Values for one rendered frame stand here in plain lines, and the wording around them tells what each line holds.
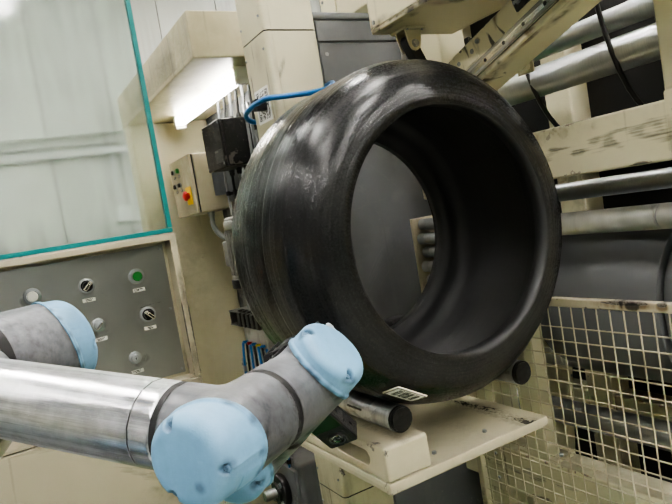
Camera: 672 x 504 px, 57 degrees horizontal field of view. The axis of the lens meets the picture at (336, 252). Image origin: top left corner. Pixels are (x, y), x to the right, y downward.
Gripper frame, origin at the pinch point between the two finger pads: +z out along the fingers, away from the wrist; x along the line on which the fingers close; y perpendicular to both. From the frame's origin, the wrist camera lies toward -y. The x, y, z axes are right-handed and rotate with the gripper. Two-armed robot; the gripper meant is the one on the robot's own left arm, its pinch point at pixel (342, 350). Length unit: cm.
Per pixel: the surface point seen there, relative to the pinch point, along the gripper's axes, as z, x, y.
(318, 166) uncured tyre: 4.7, -9.9, 25.4
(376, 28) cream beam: 63, -18, 49
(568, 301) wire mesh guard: 45, -27, -22
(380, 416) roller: 8.2, 4.4, -14.6
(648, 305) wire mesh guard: 34, -40, -25
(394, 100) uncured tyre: 16.0, -22.3, 28.5
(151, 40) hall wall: 843, 428, 403
